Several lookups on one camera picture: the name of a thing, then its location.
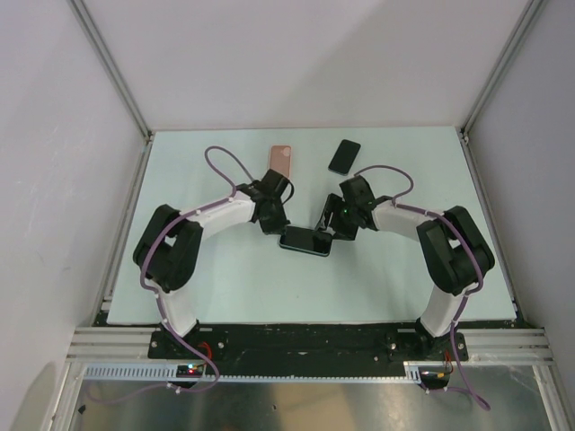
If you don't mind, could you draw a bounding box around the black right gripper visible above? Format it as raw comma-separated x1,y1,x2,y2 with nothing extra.
315,194,358,242

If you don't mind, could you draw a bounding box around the dark teal smartphone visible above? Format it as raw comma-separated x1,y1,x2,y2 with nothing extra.
281,226,332,254

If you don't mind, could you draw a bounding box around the black phone case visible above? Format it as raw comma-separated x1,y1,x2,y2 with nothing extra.
279,225,333,258

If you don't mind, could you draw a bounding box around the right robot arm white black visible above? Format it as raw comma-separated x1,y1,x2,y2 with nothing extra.
315,176,495,360

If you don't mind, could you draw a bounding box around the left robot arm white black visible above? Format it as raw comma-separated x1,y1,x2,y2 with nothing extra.
133,170,295,358

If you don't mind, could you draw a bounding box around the pink phone case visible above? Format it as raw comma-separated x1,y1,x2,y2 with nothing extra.
268,145,293,179

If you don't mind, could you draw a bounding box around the black smartphone far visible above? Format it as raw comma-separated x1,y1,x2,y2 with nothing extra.
328,139,361,175

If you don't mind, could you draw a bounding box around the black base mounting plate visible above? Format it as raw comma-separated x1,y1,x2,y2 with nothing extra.
147,323,469,376

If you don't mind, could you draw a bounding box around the left control board with LEDs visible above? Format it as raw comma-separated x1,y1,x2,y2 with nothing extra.
176,364,204,378

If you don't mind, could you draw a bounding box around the white slotted cable duct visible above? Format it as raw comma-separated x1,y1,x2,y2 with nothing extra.
84,363,420,384

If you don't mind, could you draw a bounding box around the right control board with wires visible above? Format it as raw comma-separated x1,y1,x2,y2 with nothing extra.
419,367,453,391

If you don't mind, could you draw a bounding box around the aluminium front rail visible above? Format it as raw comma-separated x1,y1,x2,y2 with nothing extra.
66,327,554,365

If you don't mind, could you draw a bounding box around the right aluminium frame post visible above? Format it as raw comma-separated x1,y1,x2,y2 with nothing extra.
458,0,547,140

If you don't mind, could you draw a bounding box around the aluminium frame post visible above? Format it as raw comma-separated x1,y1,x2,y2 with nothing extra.
66,0,155,141
458,0,547,140

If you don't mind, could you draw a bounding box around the left aluminium frame post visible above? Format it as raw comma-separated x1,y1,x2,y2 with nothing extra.
66,0,155,141

